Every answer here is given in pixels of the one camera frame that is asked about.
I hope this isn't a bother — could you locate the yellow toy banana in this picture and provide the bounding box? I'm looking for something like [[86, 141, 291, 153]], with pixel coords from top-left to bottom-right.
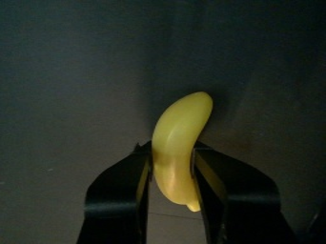
[[150, 91, 214, 213]]

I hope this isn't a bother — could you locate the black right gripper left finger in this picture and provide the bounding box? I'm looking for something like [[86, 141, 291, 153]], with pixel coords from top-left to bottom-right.
[[75, 140, 154, 244]]

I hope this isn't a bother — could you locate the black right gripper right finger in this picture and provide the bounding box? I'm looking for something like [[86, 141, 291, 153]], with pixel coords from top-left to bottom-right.
[[190, 140, 298, 244]]

